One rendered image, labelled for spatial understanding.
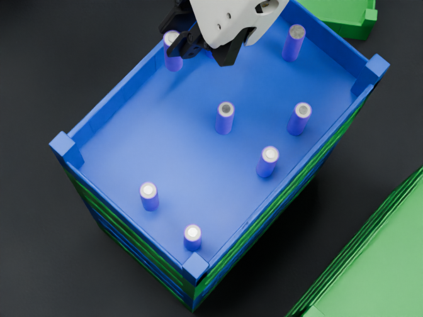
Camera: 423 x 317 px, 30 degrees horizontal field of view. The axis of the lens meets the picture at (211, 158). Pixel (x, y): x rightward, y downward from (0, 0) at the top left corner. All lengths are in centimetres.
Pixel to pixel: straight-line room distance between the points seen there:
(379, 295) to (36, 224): 55
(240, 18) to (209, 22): 4
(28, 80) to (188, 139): 53
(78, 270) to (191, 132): 45
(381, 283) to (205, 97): 34
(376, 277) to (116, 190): 36
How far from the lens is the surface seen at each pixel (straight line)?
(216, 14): 66
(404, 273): 104
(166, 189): 86
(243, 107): 88
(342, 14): 139
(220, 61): 69
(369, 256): 103
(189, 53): 74
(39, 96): 133
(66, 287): 126
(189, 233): 78
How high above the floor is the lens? 124
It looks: 75 degrees down
